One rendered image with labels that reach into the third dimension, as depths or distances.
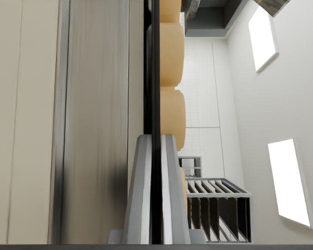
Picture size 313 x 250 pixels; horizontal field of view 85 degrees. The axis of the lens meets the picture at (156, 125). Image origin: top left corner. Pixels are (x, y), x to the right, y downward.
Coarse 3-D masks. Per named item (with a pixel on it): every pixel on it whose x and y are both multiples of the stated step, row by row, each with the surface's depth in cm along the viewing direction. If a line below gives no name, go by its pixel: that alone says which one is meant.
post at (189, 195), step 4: (188, 196) 163; (192, 196) 163; (196, 196) 163; (200, 196) 163; (204, 196) 163; (208, 196) 163; (212, 196) 163; (216, 196) 163; (220, 196) 163; (224, 196) 163; (228, 196) 163; (232, 196) 163; (236, 196) 163; (240, 196) 163; (244, 196) 163; (248, 196) 163; (252, 196) 163
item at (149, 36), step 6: (150, 0) 44; (150, 6) 44; (150, 30) 44; (150, 36) 44; (150, 42) 44; (150, 48) 43; (150, 54) 43; (150, 60) 43; (150, 66) 43; (150, 72) 43; (150, 78) 43; (150, 84) 43; (150, 90) 43; (150, 96) 42; (150, 102) 42; (150, 108) 42; (150, 114) 42; (150, 120) 42; (150, 126) 42; (150, 132) 42
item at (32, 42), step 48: (0, 0) 13; (48, 0) 13; (0, 48) 12; (48, 48) 12; (0, 96) 12; (48, 96) 12; (0, 144) 12; (48, 144) 12; (0, 192) 11; (48, 192) 12; (0, 240) 11; (48, 240) 11
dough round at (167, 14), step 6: (162, 0) 13; (168, 0) 13; (174, 0) 13; (180, 0) 14; (162, 6) 14; (168, 6) 14; (174, 6) 14; (180, 6) 14; (162, 12) 14; (168, 12) 14; (174, 12) 14; (162, 18) 14; (168, 18) 14; (174, 18) 14
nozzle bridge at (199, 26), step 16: (192, 0) 54; (208, 0) 60; (224, 0) 60; (240, 0) 50; (192, 16) 61; (208, 16) 63; (224, 16) 63; (192, 32) 64; (208, 32) 64; (224, 32) 65
